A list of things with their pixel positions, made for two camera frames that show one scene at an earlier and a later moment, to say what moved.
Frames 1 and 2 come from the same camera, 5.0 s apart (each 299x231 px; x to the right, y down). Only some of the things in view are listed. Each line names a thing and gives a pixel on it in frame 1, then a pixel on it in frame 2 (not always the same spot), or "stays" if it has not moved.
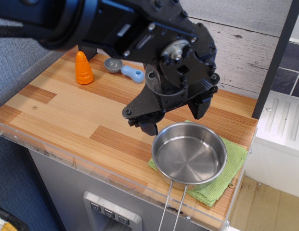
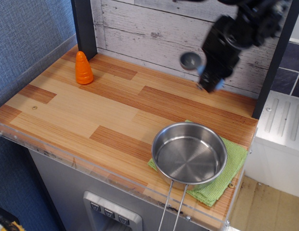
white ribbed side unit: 276,156 stays
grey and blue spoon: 115,65 → 220,84
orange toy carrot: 84,72 stays
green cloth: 211,193 stays
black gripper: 179,55 → 227,37
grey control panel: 105,215 stays
